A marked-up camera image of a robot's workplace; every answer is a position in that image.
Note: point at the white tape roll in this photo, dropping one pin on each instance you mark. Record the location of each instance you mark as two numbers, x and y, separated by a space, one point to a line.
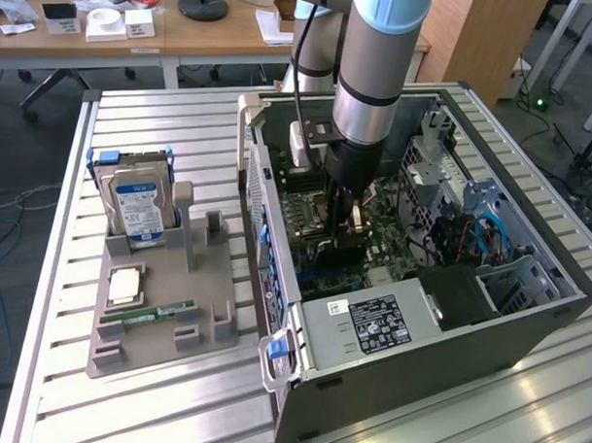
105 19

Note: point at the white box with black top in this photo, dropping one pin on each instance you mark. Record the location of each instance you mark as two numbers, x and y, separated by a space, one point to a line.
61 19

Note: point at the hard disk with blue label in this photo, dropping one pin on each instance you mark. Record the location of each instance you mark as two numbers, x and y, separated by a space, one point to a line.
136 211

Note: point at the green motherboard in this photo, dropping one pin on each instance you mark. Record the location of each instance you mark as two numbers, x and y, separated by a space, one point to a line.
387 244

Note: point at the white paper stack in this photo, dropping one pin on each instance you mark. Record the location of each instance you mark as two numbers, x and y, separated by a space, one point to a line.
273 31

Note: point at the blue case latch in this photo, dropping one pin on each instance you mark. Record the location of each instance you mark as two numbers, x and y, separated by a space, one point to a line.
275 350

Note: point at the black round lamp base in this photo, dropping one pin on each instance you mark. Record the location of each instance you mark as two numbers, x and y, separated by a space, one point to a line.
203 7

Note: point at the CPU socket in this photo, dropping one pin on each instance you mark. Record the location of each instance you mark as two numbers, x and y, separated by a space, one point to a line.
318 207

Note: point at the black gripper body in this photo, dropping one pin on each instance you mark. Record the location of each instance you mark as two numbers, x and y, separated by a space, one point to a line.
353 170

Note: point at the white cardboard box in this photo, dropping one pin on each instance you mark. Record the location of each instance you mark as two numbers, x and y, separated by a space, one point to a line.
139 24

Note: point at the device with green light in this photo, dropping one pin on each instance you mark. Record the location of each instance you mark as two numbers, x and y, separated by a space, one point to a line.
541 103

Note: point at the silver CPU chip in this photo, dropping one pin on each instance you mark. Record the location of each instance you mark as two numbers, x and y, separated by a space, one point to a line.
123 288

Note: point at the black case switch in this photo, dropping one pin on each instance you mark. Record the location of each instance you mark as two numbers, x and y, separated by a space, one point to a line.
267 174

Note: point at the metal disk bay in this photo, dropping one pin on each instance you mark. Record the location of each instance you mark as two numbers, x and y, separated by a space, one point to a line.
448 188
517 287

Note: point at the long expansion slot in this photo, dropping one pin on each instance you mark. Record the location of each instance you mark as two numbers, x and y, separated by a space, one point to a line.
328 283
308 269

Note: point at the black plastic air shroud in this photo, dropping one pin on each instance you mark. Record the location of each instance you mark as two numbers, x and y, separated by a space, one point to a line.
459 295

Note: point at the black tripod stand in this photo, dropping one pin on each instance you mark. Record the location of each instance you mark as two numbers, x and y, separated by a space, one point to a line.
584 158

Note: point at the white paper card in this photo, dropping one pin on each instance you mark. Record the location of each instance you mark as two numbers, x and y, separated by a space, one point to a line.
16 28

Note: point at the grey parts rack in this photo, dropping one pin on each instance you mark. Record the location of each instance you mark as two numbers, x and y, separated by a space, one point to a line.
151 343

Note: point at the wooden desk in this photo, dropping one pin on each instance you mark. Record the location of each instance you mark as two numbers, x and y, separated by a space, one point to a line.
49 45
210 38

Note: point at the open black PC case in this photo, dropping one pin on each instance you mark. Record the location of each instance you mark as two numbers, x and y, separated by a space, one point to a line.
417 381

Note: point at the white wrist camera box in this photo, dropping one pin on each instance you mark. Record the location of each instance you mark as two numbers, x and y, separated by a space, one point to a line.
298 144

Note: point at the black chair base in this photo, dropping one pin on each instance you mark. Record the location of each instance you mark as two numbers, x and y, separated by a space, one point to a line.
43 90

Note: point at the white table frame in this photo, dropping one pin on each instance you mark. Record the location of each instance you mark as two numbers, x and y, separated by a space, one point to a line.
552 41

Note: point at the bare green RAM stick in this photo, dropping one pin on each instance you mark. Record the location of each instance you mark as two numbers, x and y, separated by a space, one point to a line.
147 312

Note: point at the brown cardboard box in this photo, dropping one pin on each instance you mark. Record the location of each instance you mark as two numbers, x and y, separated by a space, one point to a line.
284 9

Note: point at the white socket box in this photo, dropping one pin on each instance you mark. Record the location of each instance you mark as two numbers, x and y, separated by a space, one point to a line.
515 85

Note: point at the grey power supply unit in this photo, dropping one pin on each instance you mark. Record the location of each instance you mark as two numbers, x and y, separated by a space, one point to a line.
331 339

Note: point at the hard disk in blue caddy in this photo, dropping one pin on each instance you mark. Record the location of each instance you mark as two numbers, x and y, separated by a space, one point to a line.
106 157

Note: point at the wooden cabinet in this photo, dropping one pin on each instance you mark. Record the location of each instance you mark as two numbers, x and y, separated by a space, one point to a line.
477 43

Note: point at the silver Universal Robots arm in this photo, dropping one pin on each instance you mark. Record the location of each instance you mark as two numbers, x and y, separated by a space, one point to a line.
374 64

